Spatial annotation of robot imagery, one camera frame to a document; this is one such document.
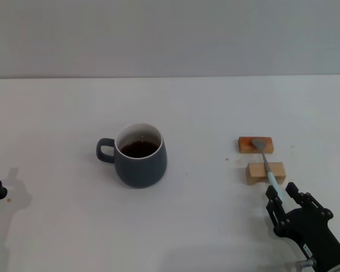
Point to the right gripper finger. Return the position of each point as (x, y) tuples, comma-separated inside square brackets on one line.
[(275, 209), (309, 202)]

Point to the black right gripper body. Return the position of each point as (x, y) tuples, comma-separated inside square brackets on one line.
[(311, 229)]

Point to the light tan wooden block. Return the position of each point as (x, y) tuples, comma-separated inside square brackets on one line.
[(255, 173)]

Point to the dark grey ceramic coffee cup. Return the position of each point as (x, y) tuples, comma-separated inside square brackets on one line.
[(141, 173)]

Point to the reddish brown wooden block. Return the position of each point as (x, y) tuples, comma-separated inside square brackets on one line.
[(245, 145)]

